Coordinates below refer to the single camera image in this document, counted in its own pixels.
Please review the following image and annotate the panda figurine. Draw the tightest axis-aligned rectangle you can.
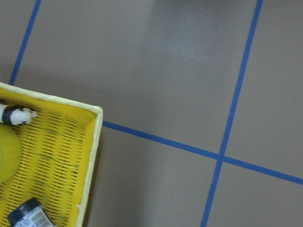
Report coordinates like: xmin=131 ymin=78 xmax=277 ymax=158
xmin=0 ymin=100 xmax=38 ymax=126

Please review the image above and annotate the yellow tape roll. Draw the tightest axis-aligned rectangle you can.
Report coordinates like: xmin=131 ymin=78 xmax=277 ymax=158
xmin=0 ymin=124 xmax=22 ymax=183

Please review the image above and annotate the small black-capped jar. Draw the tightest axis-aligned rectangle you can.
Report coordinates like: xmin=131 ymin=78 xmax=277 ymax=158
xmin=7 ymin=198 xmax=56 ymax=227

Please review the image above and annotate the yellow woven basket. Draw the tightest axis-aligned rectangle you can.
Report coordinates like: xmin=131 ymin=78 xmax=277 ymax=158
xmin=0 ymin=83 xmax=103 ymax=227

